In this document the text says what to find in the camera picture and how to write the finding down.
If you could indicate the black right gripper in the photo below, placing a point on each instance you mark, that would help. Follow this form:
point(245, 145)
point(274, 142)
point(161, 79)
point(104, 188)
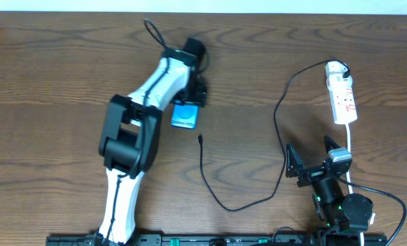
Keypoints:
point(315, 173)

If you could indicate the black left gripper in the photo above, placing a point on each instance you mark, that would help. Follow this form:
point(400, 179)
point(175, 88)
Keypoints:
point(197, 93)

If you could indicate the blue Galaxy S25+ smartphone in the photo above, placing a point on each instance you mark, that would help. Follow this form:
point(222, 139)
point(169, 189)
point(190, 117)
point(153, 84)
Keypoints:
point(185, 116)

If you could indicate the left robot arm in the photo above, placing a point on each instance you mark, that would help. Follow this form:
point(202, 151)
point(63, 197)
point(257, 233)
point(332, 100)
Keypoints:
point(131, 131)

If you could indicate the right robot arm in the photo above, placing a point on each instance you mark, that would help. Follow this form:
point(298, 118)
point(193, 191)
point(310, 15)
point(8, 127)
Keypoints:
point(346, 216)

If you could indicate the white USB charger adapter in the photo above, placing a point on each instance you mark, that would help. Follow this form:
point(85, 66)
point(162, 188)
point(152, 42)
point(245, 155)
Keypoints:
point(337, 67)

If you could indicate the white power strip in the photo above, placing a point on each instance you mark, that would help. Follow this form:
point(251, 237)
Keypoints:
point(342, 98)

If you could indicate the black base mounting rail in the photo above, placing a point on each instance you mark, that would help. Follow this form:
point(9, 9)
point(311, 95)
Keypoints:
point(283, 238)

